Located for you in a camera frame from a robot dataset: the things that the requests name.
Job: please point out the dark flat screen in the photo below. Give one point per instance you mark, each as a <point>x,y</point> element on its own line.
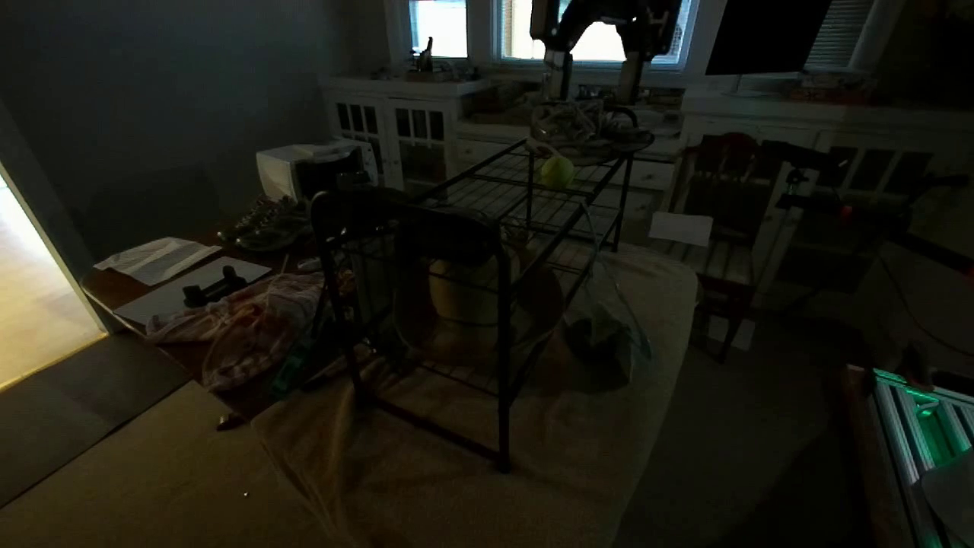
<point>764,36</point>

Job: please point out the yellow bowl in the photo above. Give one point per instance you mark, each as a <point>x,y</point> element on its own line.
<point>458,307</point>

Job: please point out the white low shelf unit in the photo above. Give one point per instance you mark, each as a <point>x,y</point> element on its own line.
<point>872,132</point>

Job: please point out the bright window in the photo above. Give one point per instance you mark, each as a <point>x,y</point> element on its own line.
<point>437,26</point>

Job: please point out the beige table cloth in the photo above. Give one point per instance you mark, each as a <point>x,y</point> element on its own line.
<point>568,445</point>

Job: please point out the white box appliance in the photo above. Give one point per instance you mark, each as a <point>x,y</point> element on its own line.
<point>285,169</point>

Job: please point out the white paper stack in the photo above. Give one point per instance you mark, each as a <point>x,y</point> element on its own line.
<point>158,260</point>

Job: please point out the white paper sheet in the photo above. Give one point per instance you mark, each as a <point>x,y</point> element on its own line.
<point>680,231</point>

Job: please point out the clear plastic bag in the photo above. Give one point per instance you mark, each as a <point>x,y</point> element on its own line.
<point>247,345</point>

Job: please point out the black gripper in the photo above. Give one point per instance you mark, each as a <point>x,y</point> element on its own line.
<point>610,18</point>

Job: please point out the small dark figurine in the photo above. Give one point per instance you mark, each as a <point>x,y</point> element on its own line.
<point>424,56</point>

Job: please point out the white glass-door cabinet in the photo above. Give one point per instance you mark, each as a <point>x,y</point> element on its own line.
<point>416,127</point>

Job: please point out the dark wooden chair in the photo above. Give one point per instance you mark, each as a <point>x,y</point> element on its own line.
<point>731,275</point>

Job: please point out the green-lit metal device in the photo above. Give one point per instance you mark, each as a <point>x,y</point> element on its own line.
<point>917,429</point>

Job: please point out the dark green crumpled cloth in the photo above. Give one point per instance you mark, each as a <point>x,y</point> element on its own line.
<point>603,350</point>

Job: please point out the yellow-green ball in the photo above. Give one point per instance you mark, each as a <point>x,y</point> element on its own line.
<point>554,172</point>

